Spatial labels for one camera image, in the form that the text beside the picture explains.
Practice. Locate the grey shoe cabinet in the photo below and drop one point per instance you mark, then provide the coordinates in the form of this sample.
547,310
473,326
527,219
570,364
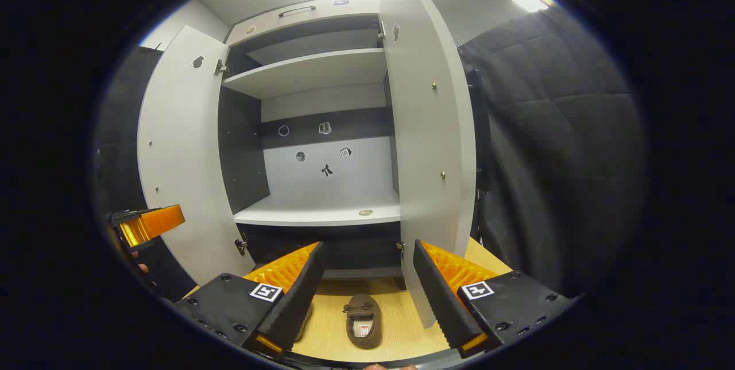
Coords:
321,71

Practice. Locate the ceiling light panel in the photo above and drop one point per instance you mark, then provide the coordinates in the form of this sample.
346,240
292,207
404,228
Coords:
529,1

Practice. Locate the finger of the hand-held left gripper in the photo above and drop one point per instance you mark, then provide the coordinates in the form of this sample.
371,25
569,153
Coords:
155,223

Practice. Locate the grey cabinet door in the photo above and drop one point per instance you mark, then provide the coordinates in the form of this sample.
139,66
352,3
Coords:
425,157
184,157

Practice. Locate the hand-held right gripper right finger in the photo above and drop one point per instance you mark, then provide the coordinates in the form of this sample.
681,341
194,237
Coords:
439,295

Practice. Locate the black backdrop cloth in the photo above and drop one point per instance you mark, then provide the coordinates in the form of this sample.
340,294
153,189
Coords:
563,128

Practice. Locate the grey cabinet drawer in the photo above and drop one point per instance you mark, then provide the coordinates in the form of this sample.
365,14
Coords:
344,11

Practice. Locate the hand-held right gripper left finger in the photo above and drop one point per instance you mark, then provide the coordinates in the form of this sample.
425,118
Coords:
298,295

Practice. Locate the brown slipper shoe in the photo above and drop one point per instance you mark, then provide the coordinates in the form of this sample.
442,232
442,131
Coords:
363,324
304,321

